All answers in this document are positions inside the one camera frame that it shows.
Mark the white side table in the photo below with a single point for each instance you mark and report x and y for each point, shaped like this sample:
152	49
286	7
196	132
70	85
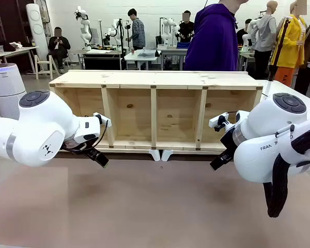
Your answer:
13	51

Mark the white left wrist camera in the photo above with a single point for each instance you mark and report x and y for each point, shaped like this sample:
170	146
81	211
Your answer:
103	119

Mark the mannequin in yellow jacket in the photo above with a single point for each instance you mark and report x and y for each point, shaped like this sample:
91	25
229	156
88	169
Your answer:
292	44

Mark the seated person in black top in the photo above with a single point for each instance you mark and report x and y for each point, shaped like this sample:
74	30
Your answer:
244	33

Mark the mannequin in grey hoodie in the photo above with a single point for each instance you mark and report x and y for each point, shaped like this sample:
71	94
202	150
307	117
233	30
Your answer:
264	36

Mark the standing person in black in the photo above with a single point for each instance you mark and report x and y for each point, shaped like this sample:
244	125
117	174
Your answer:
186	28

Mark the light wooden shelf unit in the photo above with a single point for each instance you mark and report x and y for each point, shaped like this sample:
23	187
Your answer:
155	77

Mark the white cylindrical air purifier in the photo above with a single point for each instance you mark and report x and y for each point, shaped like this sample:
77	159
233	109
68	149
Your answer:
6	85

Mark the tall white tower air conditioner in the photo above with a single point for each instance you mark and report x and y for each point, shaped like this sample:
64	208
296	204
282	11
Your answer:
37	28

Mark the white background table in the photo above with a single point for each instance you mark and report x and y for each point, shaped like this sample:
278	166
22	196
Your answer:
142	55

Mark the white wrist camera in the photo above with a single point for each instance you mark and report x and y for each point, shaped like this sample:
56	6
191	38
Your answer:
218	121
103	119

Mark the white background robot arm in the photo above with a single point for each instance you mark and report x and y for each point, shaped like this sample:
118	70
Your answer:
116	28
85	28
169	28

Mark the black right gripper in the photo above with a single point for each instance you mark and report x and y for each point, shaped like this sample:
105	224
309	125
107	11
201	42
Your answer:
228	142

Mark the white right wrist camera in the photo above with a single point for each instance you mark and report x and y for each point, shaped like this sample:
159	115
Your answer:
218	121

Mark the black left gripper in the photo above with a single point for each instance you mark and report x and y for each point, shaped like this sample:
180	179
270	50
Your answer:
77	147

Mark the person in plaid shirt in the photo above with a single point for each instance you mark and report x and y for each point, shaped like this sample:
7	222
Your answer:
138	33

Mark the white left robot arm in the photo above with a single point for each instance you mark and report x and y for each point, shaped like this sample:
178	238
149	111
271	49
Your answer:
38	129

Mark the seated person in black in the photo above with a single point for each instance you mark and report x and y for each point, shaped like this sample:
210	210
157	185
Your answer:
58	46
244	33

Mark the person in purple hoodie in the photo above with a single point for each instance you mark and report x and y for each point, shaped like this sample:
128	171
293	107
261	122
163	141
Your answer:
214	38

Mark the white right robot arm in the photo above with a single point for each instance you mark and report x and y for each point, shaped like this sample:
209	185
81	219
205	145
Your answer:
268	144

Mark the grey background table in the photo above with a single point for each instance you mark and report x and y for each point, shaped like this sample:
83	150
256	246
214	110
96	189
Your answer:
100	53

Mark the white plastic shelf foot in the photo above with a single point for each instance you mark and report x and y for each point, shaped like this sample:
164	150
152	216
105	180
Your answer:
155	154
168	154

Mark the wooden folding stool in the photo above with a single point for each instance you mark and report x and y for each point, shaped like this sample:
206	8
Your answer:
45	65

